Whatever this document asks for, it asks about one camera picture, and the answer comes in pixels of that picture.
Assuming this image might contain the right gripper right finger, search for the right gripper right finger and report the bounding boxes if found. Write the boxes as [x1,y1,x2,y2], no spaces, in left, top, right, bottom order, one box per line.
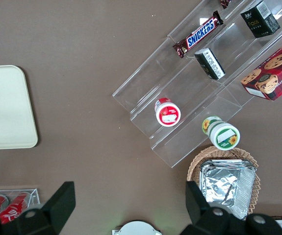
[182,181,248,235]

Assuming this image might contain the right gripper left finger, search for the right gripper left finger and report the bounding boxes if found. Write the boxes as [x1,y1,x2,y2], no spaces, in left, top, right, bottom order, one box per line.
[2,181,77,235]

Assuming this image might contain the silver foil food tray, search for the silver foil food tray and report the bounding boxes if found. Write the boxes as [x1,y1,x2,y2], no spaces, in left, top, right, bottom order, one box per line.
[199,159,257,220]

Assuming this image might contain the light tan wicker basket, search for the light tan wicker basket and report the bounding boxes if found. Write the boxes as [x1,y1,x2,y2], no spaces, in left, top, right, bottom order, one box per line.
[186,146,261,216]

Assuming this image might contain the cream plastic tray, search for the cream plastic tray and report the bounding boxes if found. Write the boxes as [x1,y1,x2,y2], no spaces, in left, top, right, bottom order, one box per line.
[0,65,39,150]

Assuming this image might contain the clear acrylic bottle rack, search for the clear acrylic bottle rack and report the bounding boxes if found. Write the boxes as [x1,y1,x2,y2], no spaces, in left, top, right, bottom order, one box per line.
[0,188,41,218]

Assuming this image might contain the green sunflower yogurt cup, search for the green sunflower yogurt cup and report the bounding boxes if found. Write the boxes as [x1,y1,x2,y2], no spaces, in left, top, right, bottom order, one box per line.
[202,116,241,150]

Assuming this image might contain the red strawberry yogurt cup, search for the red strawberry yogurt cup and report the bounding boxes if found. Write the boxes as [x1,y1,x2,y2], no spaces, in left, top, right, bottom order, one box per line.
[154,97,182,127]

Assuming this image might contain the clear acrylic stepped shelf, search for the clear acrylic stepped shelf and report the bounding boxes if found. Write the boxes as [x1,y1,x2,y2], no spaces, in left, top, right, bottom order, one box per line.
[111,0,282,169]

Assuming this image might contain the small black carton box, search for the small black carton box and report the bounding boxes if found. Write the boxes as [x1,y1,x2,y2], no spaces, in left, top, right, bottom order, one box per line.
[240,0,281,39]
[194,47,226,81]

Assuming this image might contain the red plaid cookie box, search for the red plaid cookie box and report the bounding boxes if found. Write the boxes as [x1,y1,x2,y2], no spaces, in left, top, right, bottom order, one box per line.
[240,35,282,101]

